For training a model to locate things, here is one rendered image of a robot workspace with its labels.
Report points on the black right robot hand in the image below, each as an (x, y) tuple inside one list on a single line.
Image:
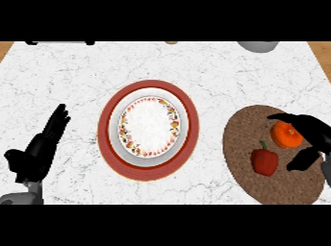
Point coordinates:
[(316, 131)]

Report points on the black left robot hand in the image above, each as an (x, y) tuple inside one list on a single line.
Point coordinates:
[(40, 150)]

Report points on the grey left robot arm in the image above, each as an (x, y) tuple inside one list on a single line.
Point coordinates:
[(22, 196)]

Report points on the orange squash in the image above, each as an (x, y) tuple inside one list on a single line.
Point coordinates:
[(285, 136)]

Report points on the brown round placemat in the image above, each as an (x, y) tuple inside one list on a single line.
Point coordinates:
[(261, 166)]

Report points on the red rimmed floral plate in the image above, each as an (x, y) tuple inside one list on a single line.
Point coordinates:
[(147, 129)]

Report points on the red bell pepper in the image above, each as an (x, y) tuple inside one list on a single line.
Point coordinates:
[(264, 161)]

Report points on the grey round bowl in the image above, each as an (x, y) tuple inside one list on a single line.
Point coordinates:
[(258, 46)]

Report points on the pale appliance with black feet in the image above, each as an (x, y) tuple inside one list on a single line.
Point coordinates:
[(59, 42)]

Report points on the small tan object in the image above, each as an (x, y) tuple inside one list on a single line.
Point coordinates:
[(171, 42)]

